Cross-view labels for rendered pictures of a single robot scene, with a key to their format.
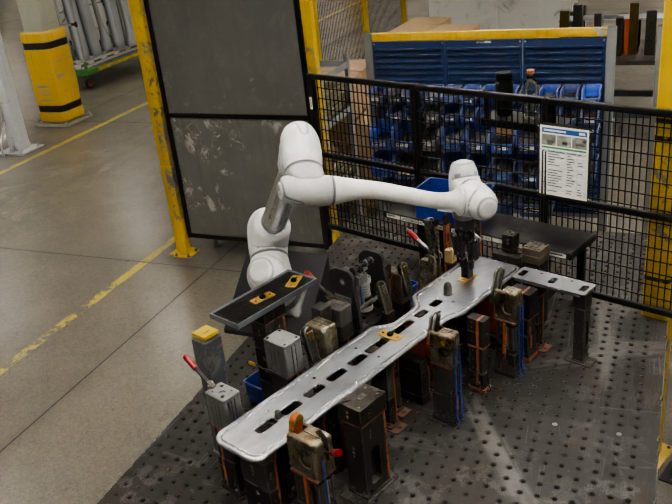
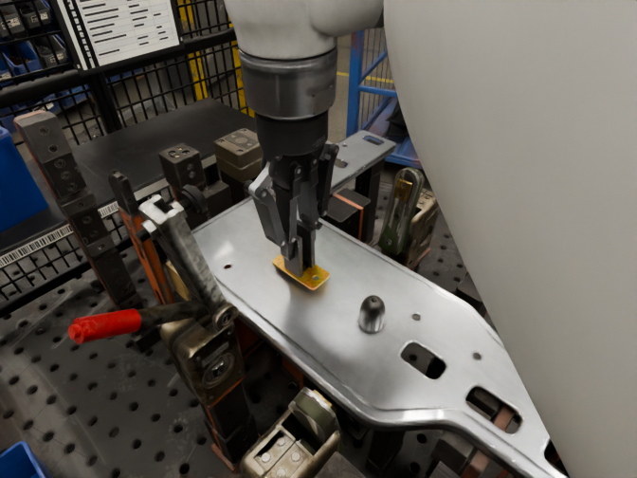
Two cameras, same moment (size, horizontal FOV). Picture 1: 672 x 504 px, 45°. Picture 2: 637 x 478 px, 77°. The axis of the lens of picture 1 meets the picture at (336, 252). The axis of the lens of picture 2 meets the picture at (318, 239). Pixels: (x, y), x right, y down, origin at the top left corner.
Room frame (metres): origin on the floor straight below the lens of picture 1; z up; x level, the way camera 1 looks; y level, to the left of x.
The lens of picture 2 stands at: (2.64, -0.08, 1.43)
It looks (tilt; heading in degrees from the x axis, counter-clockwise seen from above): 43 degrees down; 268
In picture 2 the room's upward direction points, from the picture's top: straight up
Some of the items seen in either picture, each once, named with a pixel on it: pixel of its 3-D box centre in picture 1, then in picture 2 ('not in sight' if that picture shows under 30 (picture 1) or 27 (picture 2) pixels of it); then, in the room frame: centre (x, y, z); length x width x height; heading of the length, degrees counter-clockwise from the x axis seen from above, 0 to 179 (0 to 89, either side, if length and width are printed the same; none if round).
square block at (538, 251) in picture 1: (535, 287); (252, 215); (2.76, -0.76, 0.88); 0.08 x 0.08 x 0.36; 46
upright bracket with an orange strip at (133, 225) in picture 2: (448, 272); (174, 322); (2.83, -0.43, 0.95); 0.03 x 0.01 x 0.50; 136
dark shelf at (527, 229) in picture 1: (483, 224); (29, 205); (3.10, -0.63, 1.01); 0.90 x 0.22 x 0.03; 46
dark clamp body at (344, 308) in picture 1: (342, 351); not in sight; (2.43, 0.01, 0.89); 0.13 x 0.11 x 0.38; 46
